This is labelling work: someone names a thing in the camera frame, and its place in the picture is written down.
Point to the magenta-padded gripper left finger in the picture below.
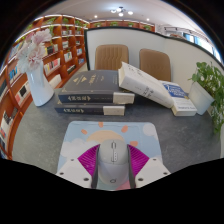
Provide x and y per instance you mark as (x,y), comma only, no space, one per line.
(75,171)

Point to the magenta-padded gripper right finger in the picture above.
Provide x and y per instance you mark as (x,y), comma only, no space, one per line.
(151,171)

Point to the light grey computer mouse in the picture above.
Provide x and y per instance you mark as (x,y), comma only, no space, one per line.
(112,163)

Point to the sun and cloud mouse pad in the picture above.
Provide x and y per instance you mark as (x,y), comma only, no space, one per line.
(83,136)

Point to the thick dark grey book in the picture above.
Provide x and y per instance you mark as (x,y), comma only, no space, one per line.
(93,83)
(86,109)

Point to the blue and white book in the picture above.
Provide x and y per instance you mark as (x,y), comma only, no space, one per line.
(181,100)

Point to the thick white book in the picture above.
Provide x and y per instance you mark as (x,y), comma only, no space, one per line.
(143,83)

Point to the white jug vase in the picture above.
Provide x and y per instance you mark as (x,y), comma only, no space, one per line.
(40,90)

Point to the green plant in white pot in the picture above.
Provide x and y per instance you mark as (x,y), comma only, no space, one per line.
(206,86)

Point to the tan upholstered chair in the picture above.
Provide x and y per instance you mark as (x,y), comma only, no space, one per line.
(156,65)
(111,57)

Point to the large orange wooden bookshelf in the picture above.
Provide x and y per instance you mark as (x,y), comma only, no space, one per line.
(60,56)

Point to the pink and white flower bouquet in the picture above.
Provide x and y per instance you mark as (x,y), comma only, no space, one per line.
(33,50)

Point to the orange shelf with plants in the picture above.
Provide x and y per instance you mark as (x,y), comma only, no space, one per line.
(120,24)

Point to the ceiling lamp cluster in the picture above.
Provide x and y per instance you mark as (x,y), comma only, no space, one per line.
(120,10)

